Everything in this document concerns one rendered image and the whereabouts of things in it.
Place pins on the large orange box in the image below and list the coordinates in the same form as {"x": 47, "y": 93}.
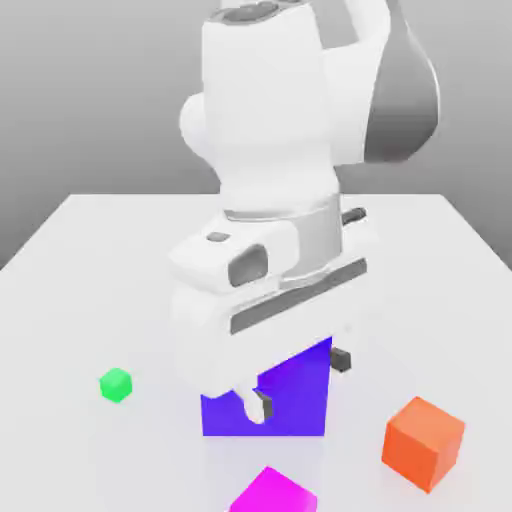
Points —
{"x": 420, "y": 444}

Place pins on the small green cube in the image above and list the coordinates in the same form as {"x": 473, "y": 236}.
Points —
{"x": 116, "y": 384}

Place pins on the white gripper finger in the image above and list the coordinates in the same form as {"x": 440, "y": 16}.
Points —
{"x": 254, "y": 408}
{"x": 340, "y": 360}

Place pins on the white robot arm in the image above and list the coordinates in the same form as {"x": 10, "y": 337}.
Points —
{"x": 264, "y": 120}

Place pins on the large magenta box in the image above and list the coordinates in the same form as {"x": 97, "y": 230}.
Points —
{"x": 272, "y": 494}

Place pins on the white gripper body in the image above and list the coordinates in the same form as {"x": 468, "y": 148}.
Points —
{"x": 208, "y": 344}

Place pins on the large blue box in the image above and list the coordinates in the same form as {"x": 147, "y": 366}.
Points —
{"x": 298, "y": 400}

